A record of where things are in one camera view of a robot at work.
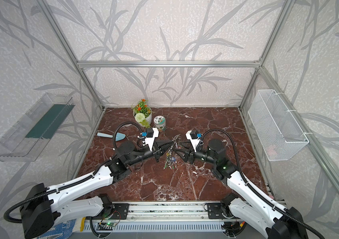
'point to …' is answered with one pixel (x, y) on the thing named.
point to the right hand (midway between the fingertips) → (178, 142)
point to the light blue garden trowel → (119, 136)
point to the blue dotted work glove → (66, 228)
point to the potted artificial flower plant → (142, 113)
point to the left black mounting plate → (120, 211)
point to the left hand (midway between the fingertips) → (174, 140)
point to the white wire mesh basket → (278, 131)
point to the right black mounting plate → (214, 210)
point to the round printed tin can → (159, 122)
